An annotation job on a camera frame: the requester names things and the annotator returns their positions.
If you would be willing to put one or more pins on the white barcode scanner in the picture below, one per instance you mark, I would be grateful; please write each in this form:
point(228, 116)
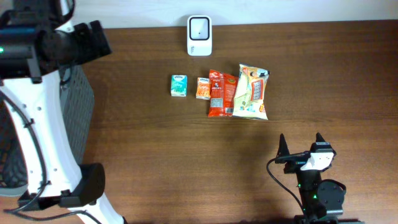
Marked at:
point(199, 36)

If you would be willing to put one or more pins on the red snack bag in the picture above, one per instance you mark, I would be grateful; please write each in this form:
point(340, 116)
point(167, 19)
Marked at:
point(223, 87)

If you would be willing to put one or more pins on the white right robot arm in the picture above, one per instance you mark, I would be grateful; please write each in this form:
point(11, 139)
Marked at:
point(321, 200)

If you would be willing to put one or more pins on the cream snack bag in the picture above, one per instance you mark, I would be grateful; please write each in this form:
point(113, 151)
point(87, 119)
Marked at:
point(250, 93)

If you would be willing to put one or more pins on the green tissue pack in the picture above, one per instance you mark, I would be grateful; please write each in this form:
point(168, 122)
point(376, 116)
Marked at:
point(178, 85)

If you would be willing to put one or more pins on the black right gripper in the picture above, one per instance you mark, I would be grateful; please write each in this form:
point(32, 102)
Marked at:
point(295, 162)

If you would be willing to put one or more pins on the orange tissue pack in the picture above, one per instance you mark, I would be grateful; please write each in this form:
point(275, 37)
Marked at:
point(203, 88)

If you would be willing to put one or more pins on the grey plastic mesh basket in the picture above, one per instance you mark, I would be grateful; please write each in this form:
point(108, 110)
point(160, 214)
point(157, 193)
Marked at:
point(77, 103)

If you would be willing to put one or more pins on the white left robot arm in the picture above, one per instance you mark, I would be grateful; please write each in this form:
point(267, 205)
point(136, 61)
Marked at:
point(37, 40)

